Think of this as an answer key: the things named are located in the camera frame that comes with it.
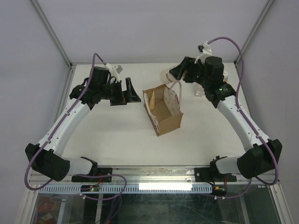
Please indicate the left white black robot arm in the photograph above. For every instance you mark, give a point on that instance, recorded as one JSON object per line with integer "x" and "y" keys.
{"x": 45, "y": 157}

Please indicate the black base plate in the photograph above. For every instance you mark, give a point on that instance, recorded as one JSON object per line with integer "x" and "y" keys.
{"x": 208, "y": 174}
{"x": 99, "y": 172}

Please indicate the brown canvas tote bag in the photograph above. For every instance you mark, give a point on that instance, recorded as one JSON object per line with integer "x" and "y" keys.
{"x": 167, "y": 115}

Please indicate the left aluminium corner post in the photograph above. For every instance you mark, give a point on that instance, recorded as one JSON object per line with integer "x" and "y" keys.
{"x": 50, "y": 31}

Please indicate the white cream jar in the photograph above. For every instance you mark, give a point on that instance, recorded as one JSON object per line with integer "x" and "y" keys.
{"x": 166, "y": 77}

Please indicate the aluminium rail frame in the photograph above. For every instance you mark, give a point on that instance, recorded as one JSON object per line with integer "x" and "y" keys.
{"x": 147, "y": 174}

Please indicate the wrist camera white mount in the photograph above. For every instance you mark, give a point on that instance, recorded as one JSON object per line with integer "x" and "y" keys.
{"x": 114, "y": 70}
{"x": 204, "y": 52}

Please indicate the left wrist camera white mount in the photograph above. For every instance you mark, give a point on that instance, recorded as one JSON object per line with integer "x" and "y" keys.
{"x": 114, "y": 70}

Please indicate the grey slotted cable duct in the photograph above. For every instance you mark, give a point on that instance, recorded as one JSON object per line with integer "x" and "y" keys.
{"x": 147, "y": 188}

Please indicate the clear square bottle dark cap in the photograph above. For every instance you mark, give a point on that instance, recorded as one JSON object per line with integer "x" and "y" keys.
{"x": 199, "y": 92}

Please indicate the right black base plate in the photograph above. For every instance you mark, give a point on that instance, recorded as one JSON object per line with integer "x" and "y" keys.
{"x": 208, "y": 174}

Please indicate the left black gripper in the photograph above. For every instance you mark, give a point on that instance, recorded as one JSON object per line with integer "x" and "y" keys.
{"x": 121, "y": 100}

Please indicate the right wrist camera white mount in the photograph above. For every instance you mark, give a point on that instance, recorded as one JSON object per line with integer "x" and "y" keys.
{"x": 204, "y": 52}

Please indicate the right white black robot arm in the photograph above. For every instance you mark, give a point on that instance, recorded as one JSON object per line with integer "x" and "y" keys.
{"x": 261, "y": 152}

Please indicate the right aluminium corner post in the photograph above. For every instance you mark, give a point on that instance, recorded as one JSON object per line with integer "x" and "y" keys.
{"x": 257, "y": 25}

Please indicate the clear bottle white cap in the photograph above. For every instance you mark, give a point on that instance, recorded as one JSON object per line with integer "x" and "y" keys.
{"x": 225, "y": 76}

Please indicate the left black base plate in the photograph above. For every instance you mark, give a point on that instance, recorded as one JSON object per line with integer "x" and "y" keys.
{"x": 99, "y": 172}

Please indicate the beige sachet packet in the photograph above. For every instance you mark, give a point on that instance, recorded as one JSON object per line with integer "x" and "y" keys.
{"x": 152, "y": 101}

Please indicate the aluminium corner post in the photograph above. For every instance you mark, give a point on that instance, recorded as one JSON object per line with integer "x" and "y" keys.
{"x": 50, "y": 31}
{"x": 257, "y": 25}

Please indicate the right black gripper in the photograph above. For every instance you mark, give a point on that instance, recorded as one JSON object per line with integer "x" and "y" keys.
{"x": 184, "y": 67}

